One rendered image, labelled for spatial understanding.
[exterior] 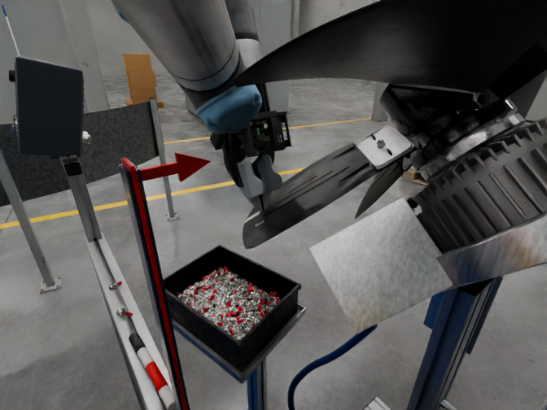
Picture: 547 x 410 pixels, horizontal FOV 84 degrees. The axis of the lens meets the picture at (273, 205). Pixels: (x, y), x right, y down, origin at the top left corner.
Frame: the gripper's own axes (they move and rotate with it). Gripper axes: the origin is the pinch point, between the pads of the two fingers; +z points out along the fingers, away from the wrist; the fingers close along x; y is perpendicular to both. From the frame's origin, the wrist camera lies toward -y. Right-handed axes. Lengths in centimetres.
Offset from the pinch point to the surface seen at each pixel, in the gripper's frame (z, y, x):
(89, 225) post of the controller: 1.5, -37.2, -23.8
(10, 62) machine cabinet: -186, -566, -35
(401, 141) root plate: -6.3, 17.4, 16.1
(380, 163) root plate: -3.9, 16.2, 12.3
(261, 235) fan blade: 3.0, 7.3, -5.0
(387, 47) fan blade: -15.5, 29.9, -4.3
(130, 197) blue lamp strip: -8.4, 20.7, -22.6
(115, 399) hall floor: 80, -87, -33
